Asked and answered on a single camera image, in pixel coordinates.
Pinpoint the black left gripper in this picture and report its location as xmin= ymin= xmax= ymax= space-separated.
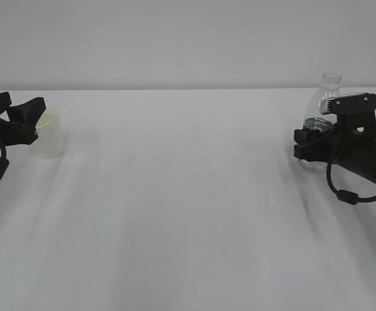
xmin=0 ymin=91 xmax=46 ymax=147

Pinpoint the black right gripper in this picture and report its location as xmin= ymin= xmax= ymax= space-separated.
xmin=293 ymin=113 xmax=376 ymax=168

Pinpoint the white paper cup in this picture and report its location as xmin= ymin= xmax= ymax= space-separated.
xmin=30 ymin=107 xmax=64 ymax=159

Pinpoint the clear bottle green label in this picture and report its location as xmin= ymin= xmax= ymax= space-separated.
xmin=298 ymin=73 xmax=342 ymax=172

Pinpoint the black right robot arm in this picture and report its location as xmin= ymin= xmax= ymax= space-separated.
xmin=294 ymin=113 xmax=376 ymax=205

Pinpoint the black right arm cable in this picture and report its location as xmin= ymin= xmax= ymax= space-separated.
xmin=326 ymin=119 xmax=376 ymax=205

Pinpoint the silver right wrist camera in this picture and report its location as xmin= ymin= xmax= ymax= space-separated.
xmin=319 ymin=93 xmax=376 ymax=115

